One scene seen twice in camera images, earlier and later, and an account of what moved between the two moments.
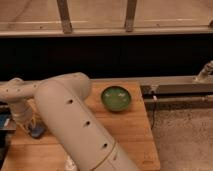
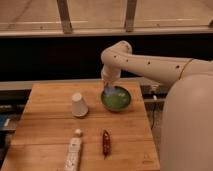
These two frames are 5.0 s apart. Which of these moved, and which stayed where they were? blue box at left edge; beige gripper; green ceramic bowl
Moved: beige gripper
Stayed: blue box at left edge; green ceramic bowl
